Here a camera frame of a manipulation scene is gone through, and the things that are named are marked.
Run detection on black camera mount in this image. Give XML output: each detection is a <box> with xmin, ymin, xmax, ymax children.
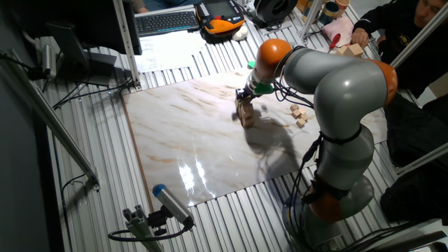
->
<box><xmin>146</xmin><ymin>205</ymin><xmax>169</xmax><ymax>237</ymax></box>

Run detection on person right hand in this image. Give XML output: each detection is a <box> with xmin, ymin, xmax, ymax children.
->
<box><xmin>351</xmin><ymin>27</ymin><xmax>370</xmax><ymax>48</ymax></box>

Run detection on person in black hoodie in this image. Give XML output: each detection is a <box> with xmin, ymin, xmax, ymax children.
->
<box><xmin>351</xmin><ymin>0</ymin><xmax>448</xmax><ymax>99</ymax></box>

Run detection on tan paper cup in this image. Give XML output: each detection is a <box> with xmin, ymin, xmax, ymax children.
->
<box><xmin>335</xmin><ymin>0</ymin><xmax>351</xmax><ymax>19</ymax></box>

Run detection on orange black teach pendant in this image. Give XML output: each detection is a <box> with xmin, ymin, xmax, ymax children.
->
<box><xmin>195</xmin><ymin>0</ymin><xmax>246</xmax><ymax>45</ymax></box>

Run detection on black camera cable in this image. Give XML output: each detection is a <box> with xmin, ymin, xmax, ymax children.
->
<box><xmin>107</xmin><ymin>218</ymin><xmax>194</xmax><ymax>243</ymax></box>

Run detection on seated person blue jeans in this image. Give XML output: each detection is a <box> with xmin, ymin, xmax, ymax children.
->
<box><xmin>124</xmin><ymin>0</ymin><xmax>202</xmax><ymax>14</ymax></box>

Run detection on aluminium profile beam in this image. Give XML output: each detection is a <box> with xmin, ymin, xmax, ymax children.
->
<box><xmin>111</xmin><ymin>0</ymin><xmax>141</xmax><ymax>90</ymax></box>
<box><xmin>395</xmin><ymin>141</ymin><xmax>448</xmax><ymax>176</ymax></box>
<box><xmin>299</xmin><ymin>0</ymin><xmax>325</xmax><ymax>39</ymax></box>
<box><xmin>0</xmin><ymin>48</ymin><xmax>102</xmax><ymax>192</ymax></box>
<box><xmin>390</xmin><ymin>1</ymin><xmax>448</xmax><ymax>69</ymax></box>

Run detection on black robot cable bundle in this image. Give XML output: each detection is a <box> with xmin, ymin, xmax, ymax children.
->
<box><xmin>286</xmin><ymin>134</ymin><xmax>323</xmax><ymax>251</ymax></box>

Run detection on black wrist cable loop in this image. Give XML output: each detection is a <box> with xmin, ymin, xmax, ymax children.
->
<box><xmin>272</xmin><ymin>77</ymin><xmax>315</xmax><ymax>110</ymax></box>

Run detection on black desk cables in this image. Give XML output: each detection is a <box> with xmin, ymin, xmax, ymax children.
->
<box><xmin>52</xmin><ymin>76</ymin><xmax>134</xmax><ymax>110</ymax></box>

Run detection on black monitor stand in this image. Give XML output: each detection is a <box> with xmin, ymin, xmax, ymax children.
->
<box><xmin>46</xmin><ymin>22</ymin><xmax>133</xmax><ymax>88</ymax></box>

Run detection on teal cylinder can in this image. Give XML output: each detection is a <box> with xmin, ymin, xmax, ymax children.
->
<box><xmin>317</xmin><ymin>1</ymin><xmax>340</xmax><ymax>26</ymax></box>

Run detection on marble pattern board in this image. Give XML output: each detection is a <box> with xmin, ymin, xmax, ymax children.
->
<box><xmin>121</xmin><ymin>64</ymin><xmax>389</xmax><ymax>208</ymax></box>

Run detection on person right forearm black sleeve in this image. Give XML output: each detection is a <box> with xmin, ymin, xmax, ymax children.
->
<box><xmin>352</xmin><ymin>8</ymin><xmax>416</xmax><ymax>36</ymax></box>

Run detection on pink cloth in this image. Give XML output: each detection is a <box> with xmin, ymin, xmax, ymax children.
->
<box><xmin>321</xmin><ymin>16</ymin><xmax>355</xmax><ymax>43</ymax></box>

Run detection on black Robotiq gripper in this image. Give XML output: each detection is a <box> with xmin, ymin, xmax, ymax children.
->
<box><xmin>234</xmin><ymin>87</ymin><xmax>256</xmax><ymax>110</ymax></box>

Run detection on grey camera blue cap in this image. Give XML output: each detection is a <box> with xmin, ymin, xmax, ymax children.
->
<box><xmin>152</xmin><ymin>183</ymin><xmax>195</xmax><ymax>228</ymax></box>

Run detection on black computer keyboard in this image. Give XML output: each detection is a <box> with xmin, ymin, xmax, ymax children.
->
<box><xmin>134</xmin><ymin>10</ymin><xmax>200</xmax><ymax>38</ymax></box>

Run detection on thin black cable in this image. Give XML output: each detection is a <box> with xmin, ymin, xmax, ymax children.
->
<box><xmin>59</xmin><ymin>173</ymin><xmax>88</xmax><ymax>252</ymax></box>

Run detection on small red object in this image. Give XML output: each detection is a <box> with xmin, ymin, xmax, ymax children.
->
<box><xmin>328</xmin><ymin>33</ymin><xmax>342</xmax><ymax>50</ymax></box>

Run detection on printed white paper sheet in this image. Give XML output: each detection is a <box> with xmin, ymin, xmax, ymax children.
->
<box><xmin>134</xmin><ymin>30</ymin><xmax>208</xmax><ymax>74</ymax></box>

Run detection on black fabric bag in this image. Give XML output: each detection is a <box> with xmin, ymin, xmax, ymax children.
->
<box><xmin>379</xmin><ymin>83</ymin><xmax>448</xmax><ymax>169</ymax></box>
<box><xmin>379</xmin><ymin>164</ymin><xmax>448</xmax><ymax>227</ymax></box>

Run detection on short aluminium profile stub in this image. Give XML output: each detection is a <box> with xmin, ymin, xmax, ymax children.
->
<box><xmin>122</xmin><ymin>204</ymin><xmax>165</xmax><ymax>252</ymax></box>

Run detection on black computer monitor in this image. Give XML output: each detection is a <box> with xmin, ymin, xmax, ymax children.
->
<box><xmin>8</xmin><ymin>0</ymin><xmax>143</xmax><ymax>56</ymax></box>

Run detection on silver cylindrical device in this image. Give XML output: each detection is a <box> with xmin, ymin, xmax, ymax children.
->
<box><xmin>41</xmin><ymin>44</ymin><xmax>58</xmax><ymax>81</ymax></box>

